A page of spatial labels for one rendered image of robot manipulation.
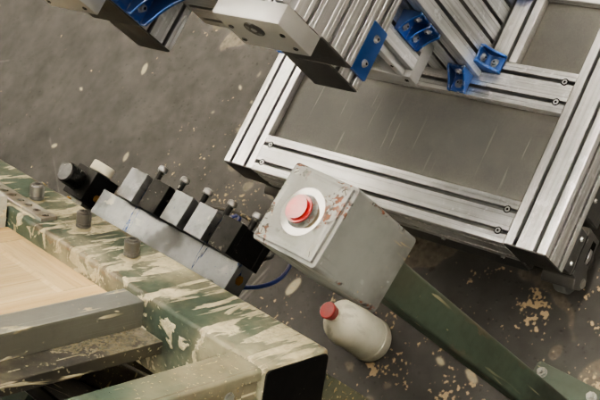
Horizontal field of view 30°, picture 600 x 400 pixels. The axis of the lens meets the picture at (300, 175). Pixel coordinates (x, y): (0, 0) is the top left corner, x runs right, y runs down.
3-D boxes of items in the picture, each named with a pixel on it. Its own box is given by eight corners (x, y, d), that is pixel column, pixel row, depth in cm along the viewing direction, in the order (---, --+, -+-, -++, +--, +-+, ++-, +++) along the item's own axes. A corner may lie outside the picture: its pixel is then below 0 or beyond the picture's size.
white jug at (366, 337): (401, 330, 240) (356, 297, 225) (378, 370, 238) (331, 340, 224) (368, 312, 246) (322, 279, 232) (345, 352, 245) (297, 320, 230)
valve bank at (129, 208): (337, 262, 185) (257, 201, 167) (292, 337, 183) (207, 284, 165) (155, 170, 218) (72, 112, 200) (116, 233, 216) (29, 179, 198)
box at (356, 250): (420, 242, 156) (359, 187, 142) (378, 316, 154) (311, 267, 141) (359, 213, 164) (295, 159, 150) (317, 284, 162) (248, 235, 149)
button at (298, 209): (323, 205, 145) (315, 198, 143) (307, 231, 144) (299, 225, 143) (302, 195, 148) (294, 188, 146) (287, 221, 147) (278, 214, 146)
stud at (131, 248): (142, 258, 169) (144, 239, 169) (129, 261, 168) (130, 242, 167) (132, 253, 171) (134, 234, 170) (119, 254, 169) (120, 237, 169)
